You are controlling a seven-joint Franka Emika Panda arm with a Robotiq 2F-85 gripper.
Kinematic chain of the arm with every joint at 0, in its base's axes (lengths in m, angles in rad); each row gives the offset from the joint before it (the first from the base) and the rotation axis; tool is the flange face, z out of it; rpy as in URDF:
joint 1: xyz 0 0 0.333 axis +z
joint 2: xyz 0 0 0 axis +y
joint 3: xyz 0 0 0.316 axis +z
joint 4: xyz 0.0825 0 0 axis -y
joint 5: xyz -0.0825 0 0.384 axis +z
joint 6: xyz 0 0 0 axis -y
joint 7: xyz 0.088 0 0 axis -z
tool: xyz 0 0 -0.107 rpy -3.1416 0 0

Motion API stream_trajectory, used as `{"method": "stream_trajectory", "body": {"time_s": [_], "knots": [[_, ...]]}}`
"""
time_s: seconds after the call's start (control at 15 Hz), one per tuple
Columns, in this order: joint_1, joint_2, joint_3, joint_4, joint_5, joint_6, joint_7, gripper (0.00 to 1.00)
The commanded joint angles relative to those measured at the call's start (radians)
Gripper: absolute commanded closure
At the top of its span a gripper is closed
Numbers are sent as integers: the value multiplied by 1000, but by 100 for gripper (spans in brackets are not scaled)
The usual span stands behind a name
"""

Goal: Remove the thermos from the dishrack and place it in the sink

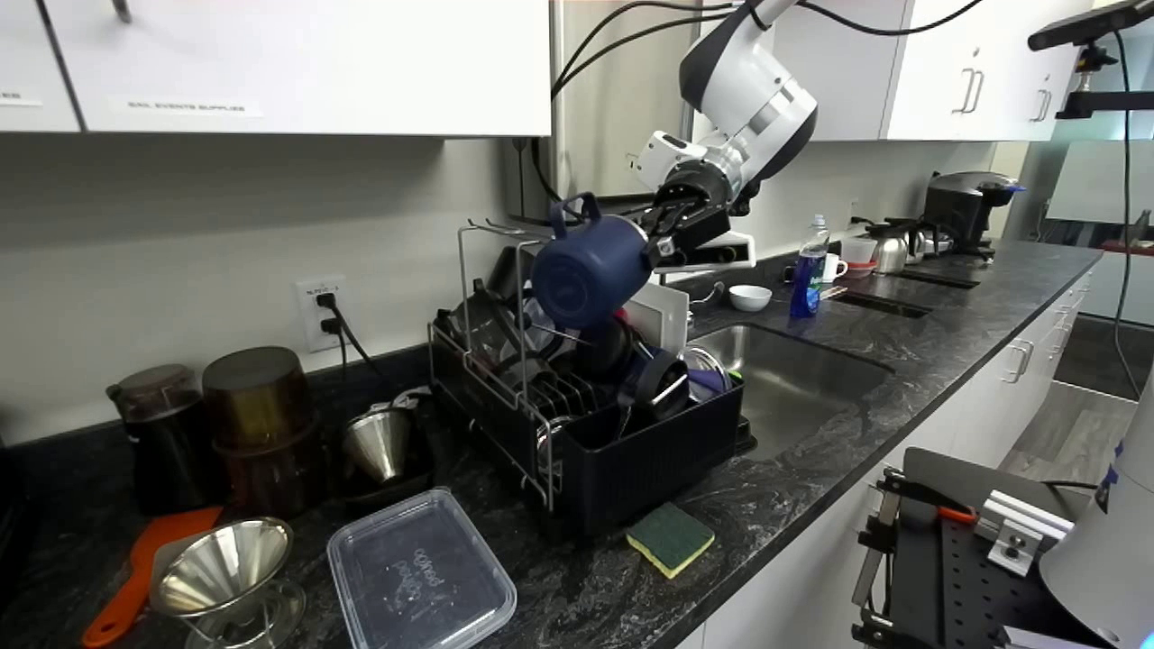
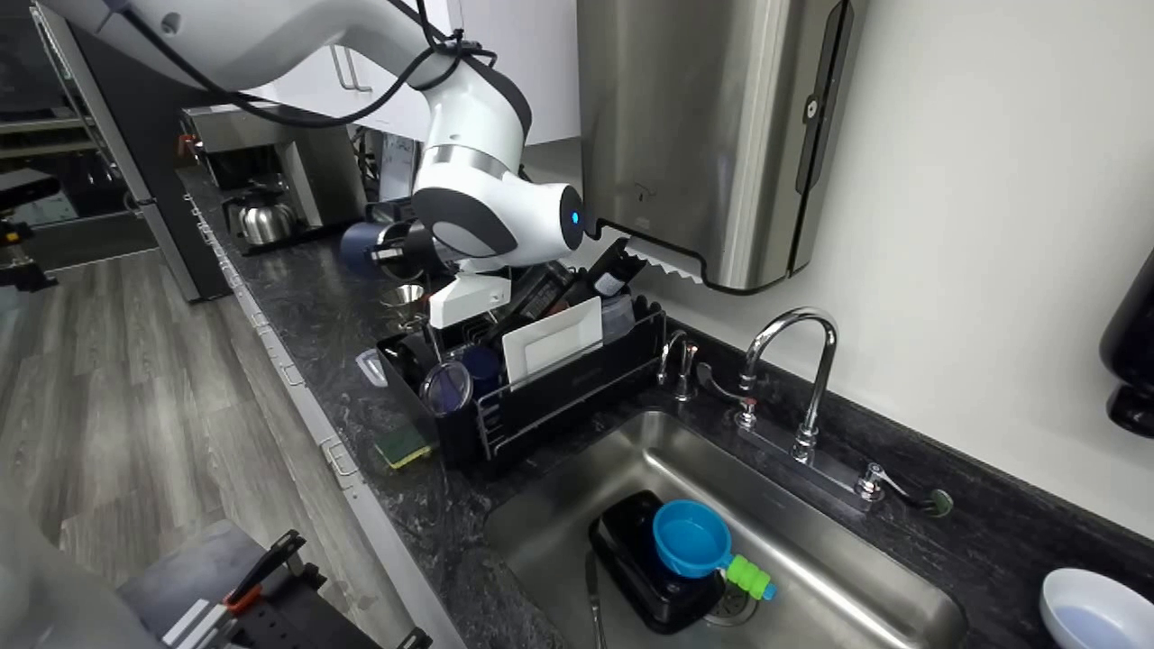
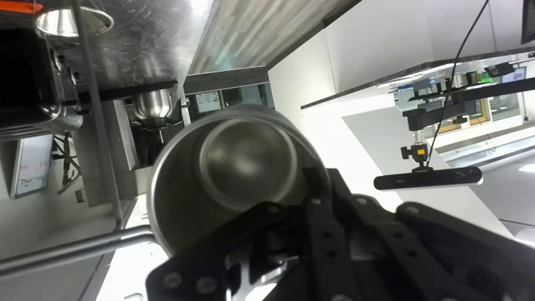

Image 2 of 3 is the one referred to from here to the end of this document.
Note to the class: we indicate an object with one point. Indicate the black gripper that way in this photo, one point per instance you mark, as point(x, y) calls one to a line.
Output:
point(424, 250)

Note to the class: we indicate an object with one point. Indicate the blue steel thermos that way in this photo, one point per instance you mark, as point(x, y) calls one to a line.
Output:
point(362, 248)

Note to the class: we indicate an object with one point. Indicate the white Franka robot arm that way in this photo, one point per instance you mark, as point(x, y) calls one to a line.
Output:
point(479, 191)

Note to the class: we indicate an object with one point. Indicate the chrome sink faucet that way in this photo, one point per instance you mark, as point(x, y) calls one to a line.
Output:
point(812, 409)

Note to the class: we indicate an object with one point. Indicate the sink drain strainer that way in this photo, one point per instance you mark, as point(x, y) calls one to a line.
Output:
point(733, 604)

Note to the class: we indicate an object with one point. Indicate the steel pour-over pitcher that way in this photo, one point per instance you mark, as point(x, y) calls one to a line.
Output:
point(263, 216)

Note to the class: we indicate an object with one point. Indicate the dark blue cup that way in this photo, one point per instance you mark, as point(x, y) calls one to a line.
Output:
point(485, 365)

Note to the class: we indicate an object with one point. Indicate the black stacked dishes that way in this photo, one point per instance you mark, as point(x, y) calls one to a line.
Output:
point(560, 290)

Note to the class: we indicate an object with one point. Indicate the white plate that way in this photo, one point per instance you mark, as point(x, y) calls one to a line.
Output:
point(550, 341)

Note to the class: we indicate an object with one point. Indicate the green yellow sponge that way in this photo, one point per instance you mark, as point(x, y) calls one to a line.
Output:
point(402, 449)

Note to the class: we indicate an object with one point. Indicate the black dish rack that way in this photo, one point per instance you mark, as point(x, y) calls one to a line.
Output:
point(565, 398)

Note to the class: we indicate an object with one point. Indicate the stainless paper towel dispenser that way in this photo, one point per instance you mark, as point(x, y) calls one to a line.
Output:
point(696, 130)

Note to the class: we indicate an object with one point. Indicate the red black hand tool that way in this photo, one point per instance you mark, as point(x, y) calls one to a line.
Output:
point(247, 589)

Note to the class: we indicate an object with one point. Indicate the black square container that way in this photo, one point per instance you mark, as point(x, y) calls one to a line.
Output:
point(636, 565)

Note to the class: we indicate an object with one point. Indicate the white bowl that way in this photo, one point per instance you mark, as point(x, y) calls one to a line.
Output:
point(1092, 615)

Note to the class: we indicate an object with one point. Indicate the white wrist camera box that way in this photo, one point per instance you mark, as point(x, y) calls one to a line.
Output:
point(469, 299)

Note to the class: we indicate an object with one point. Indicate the dark metal shelf frame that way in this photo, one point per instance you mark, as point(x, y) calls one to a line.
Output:
point(109, 183)

